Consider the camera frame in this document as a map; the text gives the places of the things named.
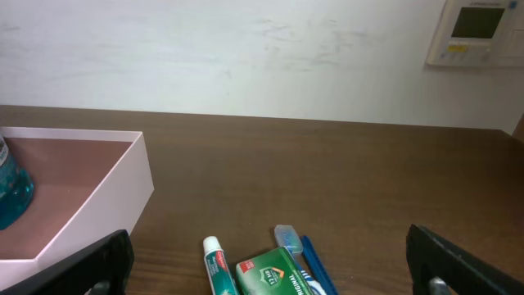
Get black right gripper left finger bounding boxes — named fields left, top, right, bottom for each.
left=1, top=229, right=134, bottom=295

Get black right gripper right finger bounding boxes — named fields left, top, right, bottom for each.
left=406, top=224, right=523, bottom=295

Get white cardboard box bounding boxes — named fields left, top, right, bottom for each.
left=1, top=127, right=154, bottom=289

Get Colgate toothpaste tube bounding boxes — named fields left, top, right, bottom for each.
left=203, top=236, right=240, bottom=295

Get blue Listerine mouthwash bottle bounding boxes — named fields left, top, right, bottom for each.
left=0, top=137, right=34, bottom=230

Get green Dettol soap box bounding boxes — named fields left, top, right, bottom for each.
left=236, top=247, right=314, bottom=295

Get blue razor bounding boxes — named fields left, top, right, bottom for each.
left=300, top=235, right=339, bottom=295

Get toothbrush with clear cap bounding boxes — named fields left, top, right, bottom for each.
left=274, top=225, right=326, bottom=295

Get beige wall control panel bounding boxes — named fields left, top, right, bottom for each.
left=427, top=0, right=523, bottom=67

